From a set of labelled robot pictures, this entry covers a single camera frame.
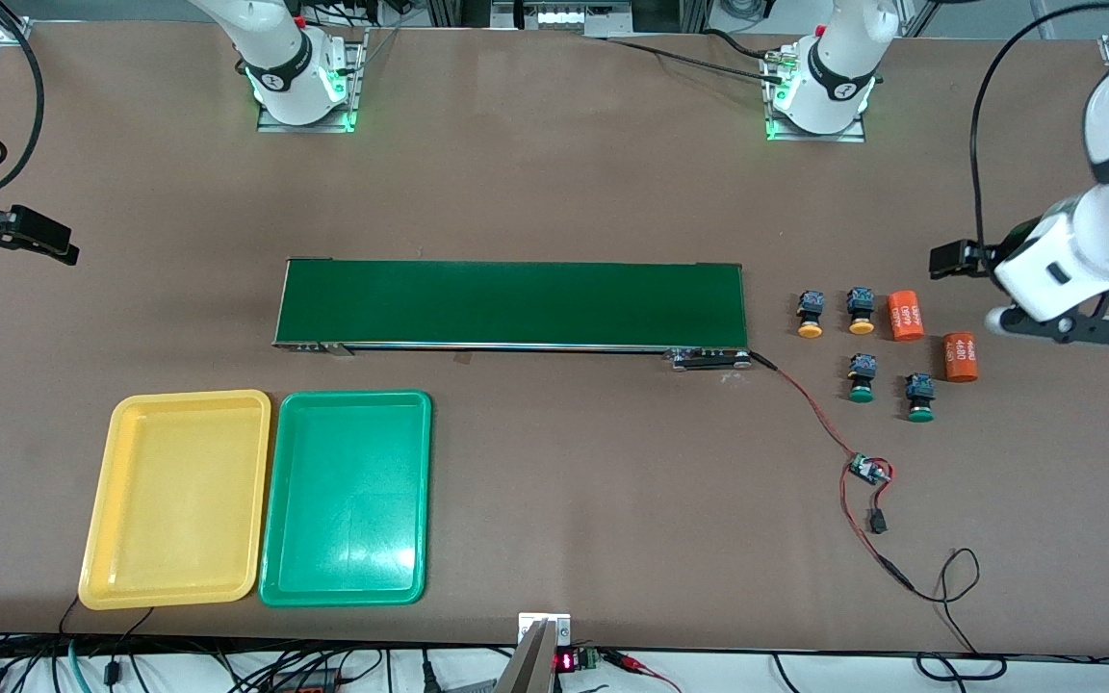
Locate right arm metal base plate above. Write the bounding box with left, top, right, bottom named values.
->
left=256, top=27, right=369, bottom=134

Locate green conveyor belt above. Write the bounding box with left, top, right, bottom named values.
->
left=271, top=258, right=753, bottom=372

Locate looped black cable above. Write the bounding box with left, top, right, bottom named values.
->
left=911, top=547, right=1010, bottom=684

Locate yellow plastic tray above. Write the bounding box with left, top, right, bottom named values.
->
left=78, top=389, right=272, bottom=611

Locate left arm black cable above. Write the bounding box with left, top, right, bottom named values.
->
left=968, top=0, right=1109, bottom=280

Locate green plastic tray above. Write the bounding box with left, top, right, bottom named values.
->
left=258, top=389, right=433, bottom=608

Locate thin black table cable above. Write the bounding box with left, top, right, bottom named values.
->
left=607, top=37, right=788, bottom=82

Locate red clip lead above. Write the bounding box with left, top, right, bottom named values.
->
left=603, top=650, right=683, bottom=693

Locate red and black wire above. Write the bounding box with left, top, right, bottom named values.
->
left=747, top=349, right=921, bottom=598

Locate orange cylinder battery cell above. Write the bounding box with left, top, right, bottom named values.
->
left=887, top=291, right=925, bottom=342
left=942, top=332, right=980, bottom=383

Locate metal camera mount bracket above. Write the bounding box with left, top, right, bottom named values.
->
left=497, top=612, right=572, bottom=693

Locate aluminium frame with white label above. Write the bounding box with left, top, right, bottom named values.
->
left=425, top=0, right=709, bottom=39

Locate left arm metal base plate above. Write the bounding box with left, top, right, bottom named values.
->
left=764, top=48, right=869, bottom=143

